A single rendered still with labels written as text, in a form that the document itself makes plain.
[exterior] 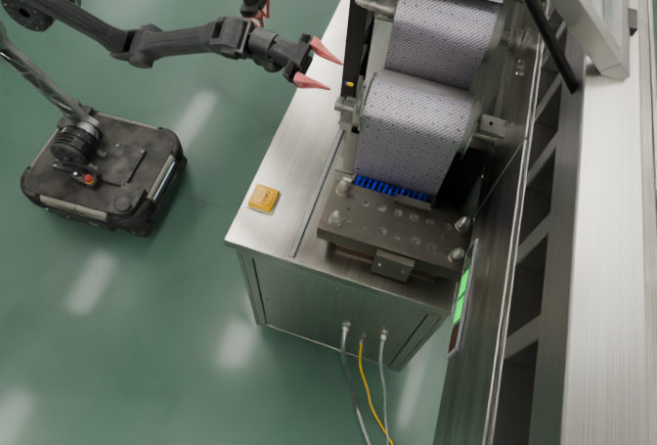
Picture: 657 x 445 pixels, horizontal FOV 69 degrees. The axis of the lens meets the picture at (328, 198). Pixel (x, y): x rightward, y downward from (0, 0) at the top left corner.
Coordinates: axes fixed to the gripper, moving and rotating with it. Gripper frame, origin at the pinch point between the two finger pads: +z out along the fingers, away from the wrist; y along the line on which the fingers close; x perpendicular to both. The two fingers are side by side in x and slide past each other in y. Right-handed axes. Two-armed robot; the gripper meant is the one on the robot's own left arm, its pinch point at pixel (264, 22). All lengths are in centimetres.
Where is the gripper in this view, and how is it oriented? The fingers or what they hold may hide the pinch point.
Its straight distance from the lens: 174.7
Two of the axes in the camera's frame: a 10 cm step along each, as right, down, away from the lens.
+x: -9.2, -0.9, 3.8
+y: 2.6, -8.7, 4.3
